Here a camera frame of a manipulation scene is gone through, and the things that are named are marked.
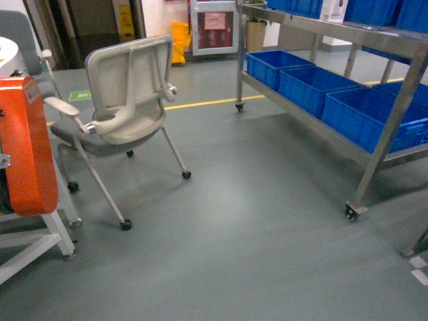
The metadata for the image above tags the blue shelf crate middle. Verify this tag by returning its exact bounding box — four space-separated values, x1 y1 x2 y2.
278 67 369 119

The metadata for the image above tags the red fire extinguisher cabinet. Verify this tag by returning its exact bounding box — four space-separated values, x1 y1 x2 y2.
187 0 239 56

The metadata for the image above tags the blue shelf crate near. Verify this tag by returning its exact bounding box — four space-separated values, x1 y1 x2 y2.
321 88 427 153

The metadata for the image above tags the yellow wet floor sign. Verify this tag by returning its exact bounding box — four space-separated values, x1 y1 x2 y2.
118 2 135 38

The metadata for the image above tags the white cardboard box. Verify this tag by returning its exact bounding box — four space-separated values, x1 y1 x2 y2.
320 0 348 23

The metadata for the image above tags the round white conveyor table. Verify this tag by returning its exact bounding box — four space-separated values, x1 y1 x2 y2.
0 35 83 285

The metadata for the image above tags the blue top shelf crate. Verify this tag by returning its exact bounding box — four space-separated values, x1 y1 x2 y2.
266 0 323 19

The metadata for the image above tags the blue shelf crate far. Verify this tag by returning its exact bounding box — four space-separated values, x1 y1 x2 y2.
245 50 315 91

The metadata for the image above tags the grey office chair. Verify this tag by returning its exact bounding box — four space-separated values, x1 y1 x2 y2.
44 34 177 231

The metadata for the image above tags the stainless steel shelf cart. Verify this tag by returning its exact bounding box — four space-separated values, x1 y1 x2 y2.
235 0 428 257

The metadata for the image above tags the blue shelf crate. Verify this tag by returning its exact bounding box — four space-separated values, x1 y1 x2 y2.
278 67 369 119
266 0 323 19
321 88 427 153
245 50 315 91

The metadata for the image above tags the orange motor cover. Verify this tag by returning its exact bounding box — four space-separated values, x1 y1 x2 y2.
1 76 59 217

